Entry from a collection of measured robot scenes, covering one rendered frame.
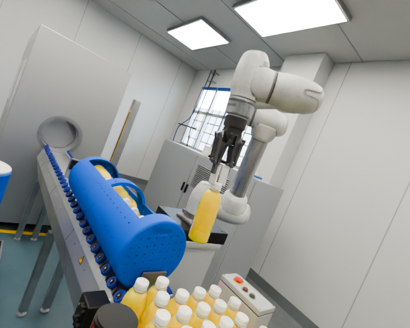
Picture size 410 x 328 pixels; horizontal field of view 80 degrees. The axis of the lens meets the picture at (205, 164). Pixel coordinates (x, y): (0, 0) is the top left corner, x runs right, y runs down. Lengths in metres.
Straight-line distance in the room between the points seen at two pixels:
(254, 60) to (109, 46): 5.50
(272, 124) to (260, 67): 0.57
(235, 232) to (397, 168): 1.89
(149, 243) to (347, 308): 2.78
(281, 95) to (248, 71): 0.12
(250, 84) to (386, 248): 2.73
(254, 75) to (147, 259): 0.73
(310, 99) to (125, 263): 0.80
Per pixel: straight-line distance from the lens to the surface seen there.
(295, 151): 3.86
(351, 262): 3.36
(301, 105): 0.82
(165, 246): 0.99
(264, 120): 1.33
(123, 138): 2.31
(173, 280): 1.62
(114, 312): 0.44
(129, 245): 0.91
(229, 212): 1.53
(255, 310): 0.99
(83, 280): 1.19
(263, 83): 0.80
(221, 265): 2.73
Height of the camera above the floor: 1.53
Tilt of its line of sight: 3 degrees down
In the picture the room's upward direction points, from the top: 22 degrees clockwise
